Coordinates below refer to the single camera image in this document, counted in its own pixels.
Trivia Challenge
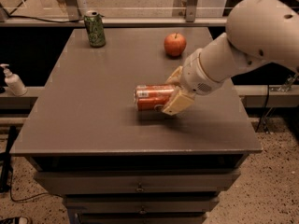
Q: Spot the grey drawer cabinet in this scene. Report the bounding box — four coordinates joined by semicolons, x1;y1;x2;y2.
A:
12;28;261;224

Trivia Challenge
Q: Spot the black stand leg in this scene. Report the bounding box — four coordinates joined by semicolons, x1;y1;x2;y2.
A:
0;126;17;193

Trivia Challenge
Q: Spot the top grey drawer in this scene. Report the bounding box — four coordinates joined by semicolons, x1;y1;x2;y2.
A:
35;169;240;195

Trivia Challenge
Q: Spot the white pump bottle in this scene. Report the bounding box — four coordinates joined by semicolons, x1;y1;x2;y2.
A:
0;63;27;96

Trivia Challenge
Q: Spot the black and white shoe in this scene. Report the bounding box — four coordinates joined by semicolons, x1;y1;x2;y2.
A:
0;217;32;224

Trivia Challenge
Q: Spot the black cable behind table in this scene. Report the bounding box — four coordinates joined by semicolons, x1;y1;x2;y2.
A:
8;14;84;24

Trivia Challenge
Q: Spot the metal bracket on rail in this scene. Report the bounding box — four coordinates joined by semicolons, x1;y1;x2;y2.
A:
270;74;299;92

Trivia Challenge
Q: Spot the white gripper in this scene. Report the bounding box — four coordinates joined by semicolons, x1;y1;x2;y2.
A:
162;49;222;116

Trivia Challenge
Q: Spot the red coke can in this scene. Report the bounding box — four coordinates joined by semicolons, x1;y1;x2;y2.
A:
134;84;175;111

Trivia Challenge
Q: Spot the black cable on floor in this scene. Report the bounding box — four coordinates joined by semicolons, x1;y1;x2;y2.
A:
8;168;64;203

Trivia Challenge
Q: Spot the grey drawer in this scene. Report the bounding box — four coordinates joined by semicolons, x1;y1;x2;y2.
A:
64;195;219;214
35;169;240;195

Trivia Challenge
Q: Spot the green soda can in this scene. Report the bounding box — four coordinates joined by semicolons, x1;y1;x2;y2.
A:
84;10;106;48

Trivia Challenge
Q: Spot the red apple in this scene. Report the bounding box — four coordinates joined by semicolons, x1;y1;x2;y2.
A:
164;33;187;57

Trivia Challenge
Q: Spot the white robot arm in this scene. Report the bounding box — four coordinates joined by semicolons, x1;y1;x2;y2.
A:
162;0;299;116

